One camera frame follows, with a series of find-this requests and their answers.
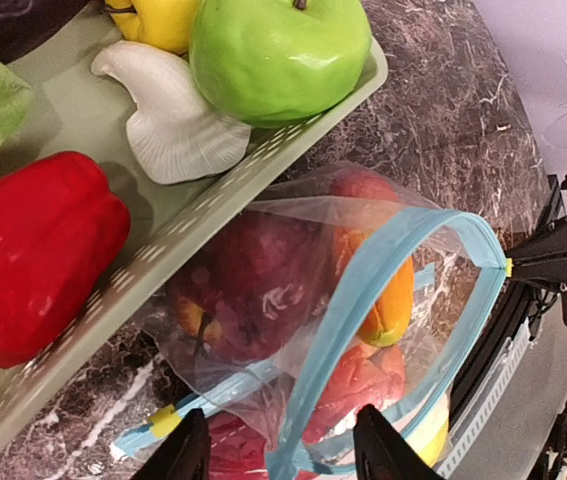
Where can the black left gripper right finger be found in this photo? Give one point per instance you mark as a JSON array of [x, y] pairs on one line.
[[381, 453]]

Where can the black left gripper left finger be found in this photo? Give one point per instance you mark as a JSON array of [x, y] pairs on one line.
[[184, 455]]

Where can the yellow lemon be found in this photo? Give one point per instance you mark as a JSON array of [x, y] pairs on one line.
[[429, 438]]

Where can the pink-red wrinkled fruit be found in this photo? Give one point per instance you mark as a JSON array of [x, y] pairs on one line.
[[237, 450]]

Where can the large clear zip bag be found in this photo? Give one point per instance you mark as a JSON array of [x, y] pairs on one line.
[[158, 426]]

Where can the orange pepper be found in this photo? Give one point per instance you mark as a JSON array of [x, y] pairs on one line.
[[390, 315]]

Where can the small clear zip bag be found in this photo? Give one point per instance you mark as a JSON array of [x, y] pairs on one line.
[[460, 268]]

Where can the dark purple fruit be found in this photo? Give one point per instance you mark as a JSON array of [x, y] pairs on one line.
[[271, 268]]

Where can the green perforated plastic basket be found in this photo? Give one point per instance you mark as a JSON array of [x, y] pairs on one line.
[[76, 110]]

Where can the red bell pepper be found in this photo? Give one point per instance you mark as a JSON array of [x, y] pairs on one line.
[[60, 228]]

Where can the white mushroom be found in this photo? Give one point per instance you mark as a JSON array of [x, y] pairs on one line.
[[174, 134]]

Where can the green apple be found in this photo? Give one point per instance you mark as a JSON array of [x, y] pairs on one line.
[[272, 63]]

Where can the small yellow fruit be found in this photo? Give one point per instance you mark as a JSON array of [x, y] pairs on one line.
[[164, 24]]

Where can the dark eggplant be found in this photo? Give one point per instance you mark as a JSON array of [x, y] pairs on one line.
[[27, 24]]

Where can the white slotted cable duct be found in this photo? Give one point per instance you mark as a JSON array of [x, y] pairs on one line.
[[474, 416]]

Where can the black table front rail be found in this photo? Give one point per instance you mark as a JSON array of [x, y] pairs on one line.
[[515, 303]]

